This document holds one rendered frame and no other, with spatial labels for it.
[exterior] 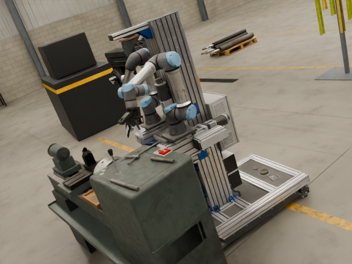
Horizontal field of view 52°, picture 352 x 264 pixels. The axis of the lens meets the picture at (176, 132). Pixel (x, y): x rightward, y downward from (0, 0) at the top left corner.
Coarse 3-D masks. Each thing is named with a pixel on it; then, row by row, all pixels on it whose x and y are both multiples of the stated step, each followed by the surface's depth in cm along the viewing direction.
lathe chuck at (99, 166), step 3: (108, 156) 272; (114, 156) 271; (117, 156) 275; (102, 159) 269; (105, 159) 267; (108, 159) 265; (99, 162) 267; (105, 162) 262; (96, 165) 267; (99, 165) 264; (102, 165) 261; (96, 168) 264; (99, 168) 262; (93, 171) 266; (96, 171) 262
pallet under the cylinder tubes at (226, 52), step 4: (248, 40) 1076; (252, 40) 1086; (256, 40) 1084; (240, 44) 1062; (244, 44) 1109; (252, 44) 1078; (228, 48) 1061; (232, 48) 1047; (236, 48) 1097; (240, 48) 1064; (216, 52) 1077; (220, 52) 1063; (224, 52) 1047; (228, 52) 1039; (232, 52) 1052; (212, 56) 1100
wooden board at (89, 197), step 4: (88, 192) 304; (92, 192) 305; (84, 196) 298; (88, 196) 300; (92, 196) 298; (84, 200) 300; (88, 200) 290; (92, 200) 292; (96, 200) 290; (92, 204) 286; (96, 204) 279
